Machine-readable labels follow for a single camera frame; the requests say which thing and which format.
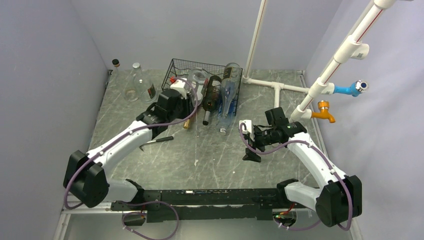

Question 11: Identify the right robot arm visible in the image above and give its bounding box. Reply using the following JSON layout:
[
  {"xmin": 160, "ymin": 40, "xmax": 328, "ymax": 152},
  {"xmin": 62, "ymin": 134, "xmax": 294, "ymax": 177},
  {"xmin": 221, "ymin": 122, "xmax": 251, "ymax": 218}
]
[{"xmin": 238, "ymin": 107, "xmax": 362, "ymax": 231}]

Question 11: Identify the purple cable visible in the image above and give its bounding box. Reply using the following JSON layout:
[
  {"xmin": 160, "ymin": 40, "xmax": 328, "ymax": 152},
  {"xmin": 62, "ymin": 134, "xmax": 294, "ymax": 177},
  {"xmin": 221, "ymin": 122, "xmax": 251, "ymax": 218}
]
[
  {"xmin": 239, "ymin": 122, "xmax": 354, "ymax": 232},
  {"xmin": 63, "ymin": 77, "xmax": 200, "ymax": 240}
]

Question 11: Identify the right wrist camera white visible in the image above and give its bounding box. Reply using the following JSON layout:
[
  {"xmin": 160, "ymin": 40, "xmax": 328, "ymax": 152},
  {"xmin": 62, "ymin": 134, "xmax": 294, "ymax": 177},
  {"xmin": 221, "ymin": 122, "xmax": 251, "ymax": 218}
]
[{"xmin": 239, "ymin": 119, "xmax": 254, "ymax": 141}]

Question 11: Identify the blue faucet tap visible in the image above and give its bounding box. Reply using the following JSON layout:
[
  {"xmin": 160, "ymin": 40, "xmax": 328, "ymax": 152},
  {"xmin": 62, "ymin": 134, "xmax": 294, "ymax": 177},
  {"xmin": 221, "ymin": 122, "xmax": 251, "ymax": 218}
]
[{"xmin": 333, "ymin": 79, "xmax": 369, "ymax": 97}]

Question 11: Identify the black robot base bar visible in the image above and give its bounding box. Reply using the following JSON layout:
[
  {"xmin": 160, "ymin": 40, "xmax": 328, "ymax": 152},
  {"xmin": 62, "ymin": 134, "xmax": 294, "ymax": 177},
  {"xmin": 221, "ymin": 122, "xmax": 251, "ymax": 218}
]
[{"xmin": 111, "ymin": 188, "xmax": 303, "ymax": 223}]

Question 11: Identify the orange faucet tap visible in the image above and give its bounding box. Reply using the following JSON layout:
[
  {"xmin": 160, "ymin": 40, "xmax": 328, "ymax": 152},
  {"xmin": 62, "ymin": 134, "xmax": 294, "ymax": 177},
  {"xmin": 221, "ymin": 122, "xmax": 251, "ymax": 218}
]
[{"xmin": 311, "ymin": 100, "xmax": 336, "ymax": 124}]

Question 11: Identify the white pvc pipe frame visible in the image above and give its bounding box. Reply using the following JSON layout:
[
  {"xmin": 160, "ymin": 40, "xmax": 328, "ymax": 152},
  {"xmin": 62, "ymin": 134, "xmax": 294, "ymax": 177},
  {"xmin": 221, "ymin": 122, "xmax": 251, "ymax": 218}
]
[{"xmin": 241, "ymin": 0, "xmax": 398, "ymax": 128}]

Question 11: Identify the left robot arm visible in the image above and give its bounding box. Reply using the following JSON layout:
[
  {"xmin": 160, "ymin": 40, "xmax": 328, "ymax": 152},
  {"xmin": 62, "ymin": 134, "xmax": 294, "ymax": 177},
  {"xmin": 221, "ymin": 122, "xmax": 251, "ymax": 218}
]
[{"xmin": 63, "ymin": 87, "xmax": 199, "ymax": 210}]

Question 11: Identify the clear bottle blue medallion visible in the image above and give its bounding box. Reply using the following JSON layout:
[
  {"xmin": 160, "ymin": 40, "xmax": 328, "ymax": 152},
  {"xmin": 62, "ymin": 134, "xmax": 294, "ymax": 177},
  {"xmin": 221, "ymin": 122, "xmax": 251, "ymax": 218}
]
[{"xmin": 109, "ymin": 58, "xmax": 138, "ymax": 102}]

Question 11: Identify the small black hammer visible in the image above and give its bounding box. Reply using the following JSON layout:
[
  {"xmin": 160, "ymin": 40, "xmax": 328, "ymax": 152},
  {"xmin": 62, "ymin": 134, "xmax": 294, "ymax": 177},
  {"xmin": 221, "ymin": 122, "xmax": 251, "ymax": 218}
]
[{"xmin": 139, "ymin": 135, "xmax": 174, "ymax": 151}]

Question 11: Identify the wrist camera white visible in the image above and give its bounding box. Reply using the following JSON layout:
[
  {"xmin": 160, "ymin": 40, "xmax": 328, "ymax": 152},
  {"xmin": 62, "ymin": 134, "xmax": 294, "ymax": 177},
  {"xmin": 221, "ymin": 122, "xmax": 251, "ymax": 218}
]
[
  {"xmin": 170, "ymin": 76, "xmax": 190, "ymax": 99},
  {"xmin": 239, "ymin": 119, "xmax": 254, "ymax": 141}
]

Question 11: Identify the clear bottle dark neck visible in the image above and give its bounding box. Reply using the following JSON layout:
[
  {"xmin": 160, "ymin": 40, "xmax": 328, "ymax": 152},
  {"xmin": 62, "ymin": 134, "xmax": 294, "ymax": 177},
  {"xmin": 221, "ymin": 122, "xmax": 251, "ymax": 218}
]
[{"xmin": 187, "ymin": 68, "xmax": 211, "ymax": 106}]

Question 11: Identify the lower bottle silver cap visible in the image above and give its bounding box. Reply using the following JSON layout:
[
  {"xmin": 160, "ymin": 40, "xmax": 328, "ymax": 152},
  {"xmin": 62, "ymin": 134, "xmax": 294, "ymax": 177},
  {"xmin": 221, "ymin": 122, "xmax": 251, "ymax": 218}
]
[{"xmin": 202, "ymin": 75, "xmax": 222, "ymax": 126}]

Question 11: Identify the dark wine bottle gold cap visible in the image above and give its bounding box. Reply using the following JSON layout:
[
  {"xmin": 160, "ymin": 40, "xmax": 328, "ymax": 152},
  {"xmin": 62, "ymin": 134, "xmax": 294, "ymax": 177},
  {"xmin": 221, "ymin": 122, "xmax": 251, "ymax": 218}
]
[{"xmin": 183, "ymin": 117, "xmax": 193, "ymax": 130}]

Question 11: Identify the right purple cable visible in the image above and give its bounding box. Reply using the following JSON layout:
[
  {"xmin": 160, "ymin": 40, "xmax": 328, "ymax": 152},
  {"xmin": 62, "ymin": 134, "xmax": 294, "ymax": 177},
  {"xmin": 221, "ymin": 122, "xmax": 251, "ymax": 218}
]
[{"xmin": 239, "ymin": 122, "xmax": 354, "ymax": 232}]

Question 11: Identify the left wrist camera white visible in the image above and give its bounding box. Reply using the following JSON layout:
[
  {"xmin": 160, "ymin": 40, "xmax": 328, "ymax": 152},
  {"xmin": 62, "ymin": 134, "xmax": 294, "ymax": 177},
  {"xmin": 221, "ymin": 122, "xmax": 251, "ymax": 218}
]
[{"xmin": 170, "ymin": 76, "xmax": 190, "ymax": 99}]

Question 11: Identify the blue tinted clear bottle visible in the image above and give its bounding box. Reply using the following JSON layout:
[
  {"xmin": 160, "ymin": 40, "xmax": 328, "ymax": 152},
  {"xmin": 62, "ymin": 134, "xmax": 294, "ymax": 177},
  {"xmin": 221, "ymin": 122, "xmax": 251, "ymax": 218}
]
[{"xmin": 217, "ymin": 62, "xmax": 241, "ymax": 136}]

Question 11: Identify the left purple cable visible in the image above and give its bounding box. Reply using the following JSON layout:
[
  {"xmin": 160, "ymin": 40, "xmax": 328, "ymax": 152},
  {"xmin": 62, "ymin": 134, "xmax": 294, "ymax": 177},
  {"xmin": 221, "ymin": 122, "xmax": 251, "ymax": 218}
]
[{"xmin": 63, "ymin": 77, "xmax": 200, "ymax": 240}]

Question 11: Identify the black wire wine rack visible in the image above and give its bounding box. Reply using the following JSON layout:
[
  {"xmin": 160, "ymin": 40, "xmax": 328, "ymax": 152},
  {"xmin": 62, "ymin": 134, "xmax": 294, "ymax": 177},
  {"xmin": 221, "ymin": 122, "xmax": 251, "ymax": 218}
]
[{"xmin": 161, "ymin": 58, "xmax": 243, "ymax": 119}]

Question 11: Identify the clear bottle silver cap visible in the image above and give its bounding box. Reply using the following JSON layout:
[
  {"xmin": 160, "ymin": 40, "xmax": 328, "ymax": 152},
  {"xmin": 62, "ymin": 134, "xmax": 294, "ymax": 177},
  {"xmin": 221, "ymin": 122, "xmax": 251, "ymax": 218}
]
[{"xmin": 132, "ymin": 62, "xmax": 157, "ymax": 103}]

